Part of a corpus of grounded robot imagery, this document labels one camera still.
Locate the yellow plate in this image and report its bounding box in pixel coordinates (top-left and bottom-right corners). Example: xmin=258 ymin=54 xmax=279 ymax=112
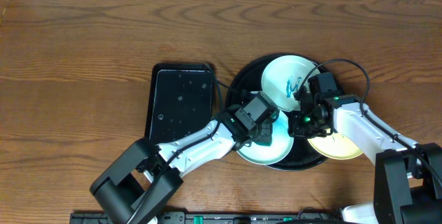
xmin=308 ymin=133 xmax=363 ymax=160

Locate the white plate with M stain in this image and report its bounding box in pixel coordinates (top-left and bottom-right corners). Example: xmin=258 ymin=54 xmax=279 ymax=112
xmin=261 ymin=55 xmax=316 ymax=112

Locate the white plate with blue splat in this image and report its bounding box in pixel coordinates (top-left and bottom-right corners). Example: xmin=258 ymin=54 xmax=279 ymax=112
xmin=237 ymin=111 xmax=294 ymax=165

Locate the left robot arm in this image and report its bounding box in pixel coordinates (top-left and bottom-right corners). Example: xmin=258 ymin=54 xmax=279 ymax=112
xmin=90 ymin=109 xmax=276 ymax=223

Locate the right black cable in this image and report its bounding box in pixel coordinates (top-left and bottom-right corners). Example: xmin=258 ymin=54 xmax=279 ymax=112
xmin=293 ymin=57 xmax=442 ymax=187

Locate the green yellow sponge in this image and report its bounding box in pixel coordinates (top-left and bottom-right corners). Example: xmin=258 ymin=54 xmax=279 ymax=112
xmin=253 ymin=111 xmax=279 ymax=146

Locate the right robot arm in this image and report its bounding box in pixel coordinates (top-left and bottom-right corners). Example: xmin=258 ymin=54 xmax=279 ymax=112
xmin=289 ymin=95 xmax=441 ymax=223

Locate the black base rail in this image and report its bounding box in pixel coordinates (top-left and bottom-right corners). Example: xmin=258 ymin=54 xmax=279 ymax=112
xmin=68 ymin=210 xmax=345 ymax=224

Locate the black round tray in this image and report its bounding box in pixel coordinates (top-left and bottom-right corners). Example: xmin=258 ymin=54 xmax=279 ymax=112
xmin=225 ymin=53 xmax=327 ymax=171

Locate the black rectangular tray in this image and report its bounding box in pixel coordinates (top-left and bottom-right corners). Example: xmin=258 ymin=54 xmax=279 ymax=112
xmin=144 ymin=63 xmax=214 ymax=144

